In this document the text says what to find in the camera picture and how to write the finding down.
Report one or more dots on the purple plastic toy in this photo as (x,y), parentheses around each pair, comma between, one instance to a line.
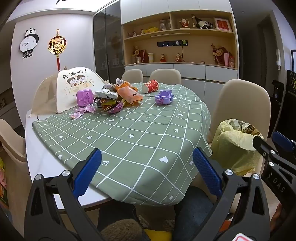
(164,97)

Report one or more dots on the red gold hanging ornament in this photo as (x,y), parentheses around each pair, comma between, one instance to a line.
(57,45)

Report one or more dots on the panda wall clock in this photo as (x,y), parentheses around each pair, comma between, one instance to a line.
(29,44)

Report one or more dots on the person's left leg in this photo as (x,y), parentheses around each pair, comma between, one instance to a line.
(115,215)

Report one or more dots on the person's leg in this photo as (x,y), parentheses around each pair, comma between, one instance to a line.
(194,208)
(115,215)

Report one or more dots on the beige chair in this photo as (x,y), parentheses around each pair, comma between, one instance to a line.
(11,139)
(165,75)
(132,75)
(242,102)

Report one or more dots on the small seated figurine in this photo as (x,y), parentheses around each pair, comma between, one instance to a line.
(178,57)
(163,58)

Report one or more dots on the green checked tablecloth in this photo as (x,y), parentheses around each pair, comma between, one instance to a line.
(138,139)

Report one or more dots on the orange snack packet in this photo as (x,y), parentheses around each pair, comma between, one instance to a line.
(129,92)

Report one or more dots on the white wall dispenser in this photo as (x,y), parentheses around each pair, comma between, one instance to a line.
(278,59)

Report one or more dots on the yellow cloth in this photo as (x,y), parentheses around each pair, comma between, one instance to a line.
(157,235)

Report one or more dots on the panda plush toy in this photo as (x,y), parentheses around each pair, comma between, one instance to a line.
(203,24)

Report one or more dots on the red framed picture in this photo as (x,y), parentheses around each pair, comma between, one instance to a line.
(222,24)

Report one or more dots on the yellow toy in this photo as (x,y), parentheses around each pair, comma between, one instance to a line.
(150,30)

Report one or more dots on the person's right forearm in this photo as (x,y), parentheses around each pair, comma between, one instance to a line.
(277,210)

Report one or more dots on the black power strip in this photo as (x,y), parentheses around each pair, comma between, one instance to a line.
(172,43)

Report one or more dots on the yellow plastic bag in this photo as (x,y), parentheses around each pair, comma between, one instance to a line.
(231,148)

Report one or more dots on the black equipment stand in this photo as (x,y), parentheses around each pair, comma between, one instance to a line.
(282,97)

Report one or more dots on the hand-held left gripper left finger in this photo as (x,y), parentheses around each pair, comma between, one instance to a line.
(89,171)

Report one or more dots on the white upper cabinet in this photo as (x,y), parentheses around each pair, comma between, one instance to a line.
(173,9)

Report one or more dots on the person's right leg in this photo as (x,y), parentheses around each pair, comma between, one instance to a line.
(194,208)

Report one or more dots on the pile of snack wrappers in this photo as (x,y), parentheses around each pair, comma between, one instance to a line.
(106,95)

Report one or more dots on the decorative doll bouquet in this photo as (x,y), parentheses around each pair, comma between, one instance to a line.
(219,54)

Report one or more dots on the pink tube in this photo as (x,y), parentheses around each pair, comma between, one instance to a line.
(226,59)

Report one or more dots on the printed mesh food cover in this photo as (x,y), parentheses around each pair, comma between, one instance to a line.
(69,92)

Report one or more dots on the tall doll ornament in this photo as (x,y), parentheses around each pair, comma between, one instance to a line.
(138,55)

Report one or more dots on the white yellow cup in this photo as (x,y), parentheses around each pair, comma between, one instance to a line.
(151,58)

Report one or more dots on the red doll figurine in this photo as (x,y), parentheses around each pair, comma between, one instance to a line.
(184,23)

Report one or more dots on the glass jar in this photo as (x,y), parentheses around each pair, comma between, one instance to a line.
(162,25)

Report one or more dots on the colourful printed bag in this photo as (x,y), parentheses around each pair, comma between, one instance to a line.
(3,180)

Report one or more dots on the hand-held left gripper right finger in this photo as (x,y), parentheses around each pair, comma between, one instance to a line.
(207,171)

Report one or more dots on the purple square box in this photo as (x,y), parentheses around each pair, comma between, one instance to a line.
(84,97)

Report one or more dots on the cream floral cushion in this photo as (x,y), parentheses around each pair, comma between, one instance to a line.
(157,217)

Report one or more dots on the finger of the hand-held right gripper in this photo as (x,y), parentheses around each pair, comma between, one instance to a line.
(281,140)
(259,142)

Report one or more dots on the dark bottle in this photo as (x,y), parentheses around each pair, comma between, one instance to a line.
(193,20)

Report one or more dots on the red paper cup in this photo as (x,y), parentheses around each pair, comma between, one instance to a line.
(150,87)

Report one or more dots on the brown fuzzy cloth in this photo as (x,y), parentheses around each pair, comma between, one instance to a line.
(122,229)

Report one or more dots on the dark glass cabinet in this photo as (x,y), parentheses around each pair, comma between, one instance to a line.
(106,41)

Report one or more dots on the wooden shelf unit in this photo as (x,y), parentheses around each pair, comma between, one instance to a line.
(203,48)

